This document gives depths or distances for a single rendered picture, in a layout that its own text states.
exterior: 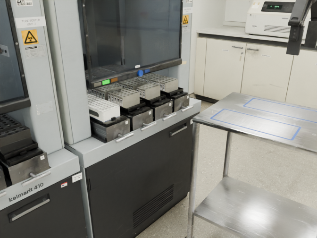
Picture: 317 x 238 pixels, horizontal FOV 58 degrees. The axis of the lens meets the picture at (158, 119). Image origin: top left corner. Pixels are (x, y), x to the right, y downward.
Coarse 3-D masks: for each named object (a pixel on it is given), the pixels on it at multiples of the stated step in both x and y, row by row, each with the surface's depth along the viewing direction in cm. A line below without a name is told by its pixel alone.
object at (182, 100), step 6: (168, 96) 156; (174, 96) 154; (180, 96) 156; (186, 96) 159; (174, 102) 153; (180, 102) 157; (186, 102) 161; (174, 108) 154; (180, 108) 158; (186, 108) 156
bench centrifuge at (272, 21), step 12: (252, 0) 304; (264, 0) 295; (276, 0) 287; (288, 0) 280; (252, 12) 300; (264, 12) 292; (276, 12) 284; (288, 12) 277; (252, 24) 304; (264, 24) 295; (276, 24) 287; (288, 36) 282
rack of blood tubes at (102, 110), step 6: (90, 96) 141; (90, 102) 133; (96, 102) 133; (102, 102) 133; (108, 102) 133; (90, 108) 128; (96, 108) 127; (102, 108) 127; (108, 108) 126; (114, 108) 127; (90, 114) 129; (96, 114) 134; (102, 114) 123; (108, 114) 125; (114, 114) 128; (102, 120) 124
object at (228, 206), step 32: (256, 96) 153; (192, 128) 130; (224, 128) 120; (256, 128) 118; (288, 128) 118; (192, 160) 136; (192, 192) 143; (224, 192) 165; (256, 192) 165; (192, 224) 153; (224, 224) 142; (256, 224) 142; (288, 224) 142
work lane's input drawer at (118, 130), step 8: (96, 120) 126; (112, 120) 126; (120, 120) 127; (128, 120) 130; (96, 128) 126; (104, 128) 122; (112, 128) 124; (120, 128) 128; (128, 128) 132; (104, 136) 124; (112, 136) 125; (120, 136) 126; (128, 136) 126
